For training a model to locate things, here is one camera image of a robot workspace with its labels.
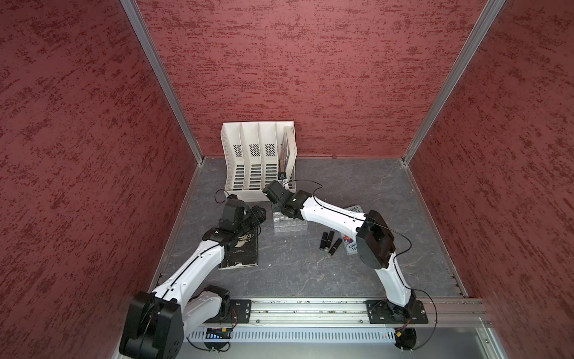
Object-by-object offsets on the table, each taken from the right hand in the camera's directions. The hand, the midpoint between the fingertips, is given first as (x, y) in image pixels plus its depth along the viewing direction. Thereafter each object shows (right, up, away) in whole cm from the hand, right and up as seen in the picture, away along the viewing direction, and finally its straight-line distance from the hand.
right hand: (282, 201), depth 91 cm
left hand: (-8, -6, -6) cm, 12 cm away
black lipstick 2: (+20, -16, -1) cm, 25 cm away
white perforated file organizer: (-15, +23, +22) cm, 35 cm away
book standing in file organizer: (+2, +21, 0) cm, 21 cm away
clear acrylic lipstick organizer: (0, -11, +6) cm, 12 cm away
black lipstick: (+17, -17, -2) cm, 24 cm away
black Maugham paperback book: (-16, -19, -4) cm, 25 cm away
